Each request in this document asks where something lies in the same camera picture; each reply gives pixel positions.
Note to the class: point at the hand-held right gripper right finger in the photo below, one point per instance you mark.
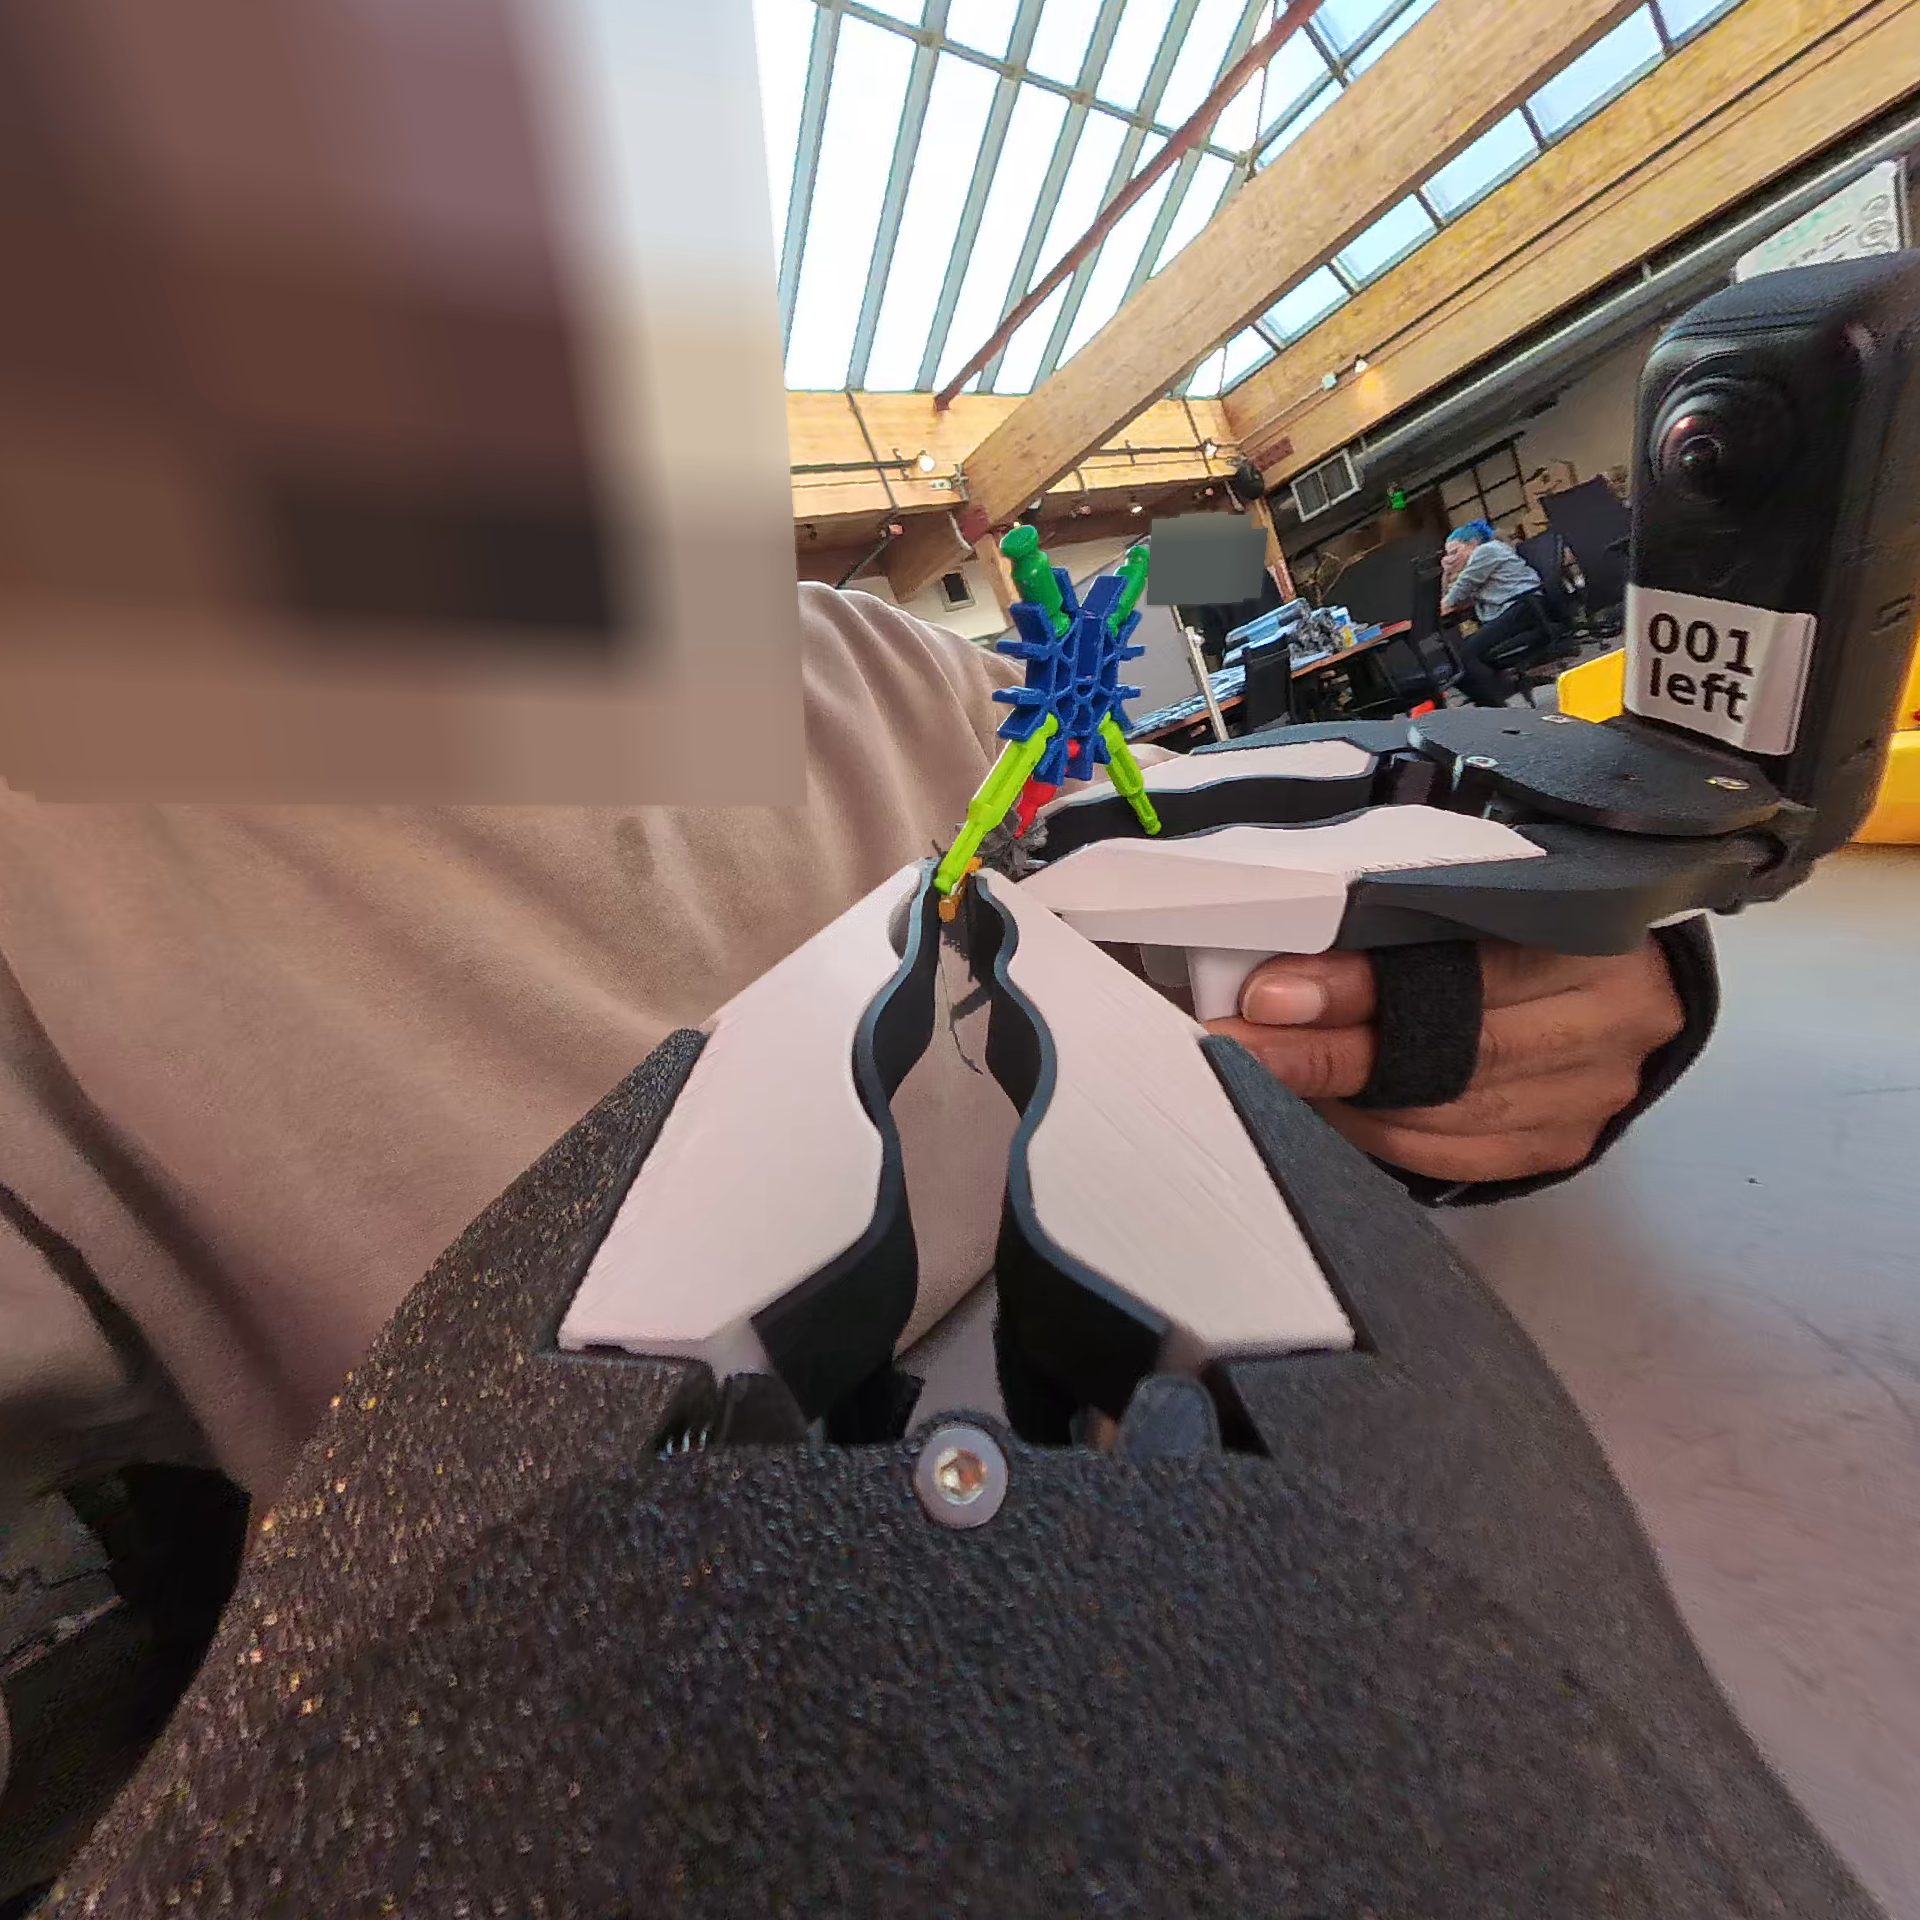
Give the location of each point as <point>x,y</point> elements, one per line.
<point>1154,1184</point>

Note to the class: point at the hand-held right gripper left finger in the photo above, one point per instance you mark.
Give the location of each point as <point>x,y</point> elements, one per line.
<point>751,1171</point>

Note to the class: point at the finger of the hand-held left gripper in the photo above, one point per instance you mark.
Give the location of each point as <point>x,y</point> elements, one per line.
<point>1231,901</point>
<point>1245,773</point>

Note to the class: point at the small blue connector green rods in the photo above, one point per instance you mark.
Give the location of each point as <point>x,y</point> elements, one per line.
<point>1072,675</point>

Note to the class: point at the grey snowflake connector cluster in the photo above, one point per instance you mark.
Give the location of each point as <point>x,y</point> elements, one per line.
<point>1024,857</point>

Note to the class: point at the person's left hand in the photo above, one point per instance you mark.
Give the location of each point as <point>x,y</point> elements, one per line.
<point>1575,1049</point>

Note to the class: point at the cluttered background work table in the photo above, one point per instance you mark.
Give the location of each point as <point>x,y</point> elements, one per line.
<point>1320,645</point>

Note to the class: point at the black office chair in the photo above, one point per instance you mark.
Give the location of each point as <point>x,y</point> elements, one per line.
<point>1586,540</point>

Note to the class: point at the white writing board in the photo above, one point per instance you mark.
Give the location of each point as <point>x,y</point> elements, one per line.
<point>1822,224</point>

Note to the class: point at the yellow storage bin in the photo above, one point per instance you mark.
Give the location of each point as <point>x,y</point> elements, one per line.
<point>1894,780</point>

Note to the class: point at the wall air vent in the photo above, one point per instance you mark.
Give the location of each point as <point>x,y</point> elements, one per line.
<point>1326,486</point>

